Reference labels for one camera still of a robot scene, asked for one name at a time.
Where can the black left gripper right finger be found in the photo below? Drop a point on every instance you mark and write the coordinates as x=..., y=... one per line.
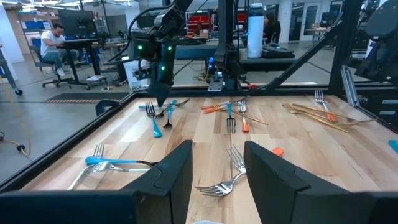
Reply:
x=326, y=208

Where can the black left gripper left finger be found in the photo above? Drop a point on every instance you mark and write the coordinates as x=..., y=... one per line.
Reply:
x=93, y=208

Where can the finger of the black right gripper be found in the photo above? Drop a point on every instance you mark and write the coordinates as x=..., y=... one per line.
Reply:
x=164, y=95
x=155, y=95

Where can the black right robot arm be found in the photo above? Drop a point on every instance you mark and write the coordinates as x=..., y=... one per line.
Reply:
x=225, y=31

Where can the white storage box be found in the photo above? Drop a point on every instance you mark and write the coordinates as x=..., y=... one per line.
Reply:
x=133, y=74

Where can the silver mounting plate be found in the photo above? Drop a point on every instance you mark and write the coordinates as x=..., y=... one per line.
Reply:
x=215, y=84

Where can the dark floor mat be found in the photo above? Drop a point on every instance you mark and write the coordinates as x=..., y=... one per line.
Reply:
x=87, y=97

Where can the red shelving unit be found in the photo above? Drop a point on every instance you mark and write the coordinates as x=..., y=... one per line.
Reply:
x=199, y=21

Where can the black desk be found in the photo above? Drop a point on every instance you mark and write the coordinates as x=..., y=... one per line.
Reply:
x=77, y=43

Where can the black monitor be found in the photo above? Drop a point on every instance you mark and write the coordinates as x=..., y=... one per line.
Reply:
x=77, y=21

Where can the white insulated bottle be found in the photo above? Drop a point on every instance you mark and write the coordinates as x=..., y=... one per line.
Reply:
x=255, y=34

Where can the black office chair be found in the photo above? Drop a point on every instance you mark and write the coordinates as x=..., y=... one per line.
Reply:
x=46, y=67

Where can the seated person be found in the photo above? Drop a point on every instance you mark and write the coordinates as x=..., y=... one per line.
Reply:
x=51, y=43

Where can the black device case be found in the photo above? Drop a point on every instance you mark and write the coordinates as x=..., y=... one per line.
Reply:
x=276, y=51

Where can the grey wheeled cart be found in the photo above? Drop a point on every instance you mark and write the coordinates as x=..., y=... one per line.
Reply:
x=7, y=71

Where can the black frame clamp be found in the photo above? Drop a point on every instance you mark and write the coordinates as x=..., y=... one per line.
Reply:
x=104, y=105

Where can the black metal table frame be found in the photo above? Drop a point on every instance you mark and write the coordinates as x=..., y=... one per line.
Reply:
x=62, y=147

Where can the aluminium bracket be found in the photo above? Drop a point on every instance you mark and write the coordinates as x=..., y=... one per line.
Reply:
x=349, y=87

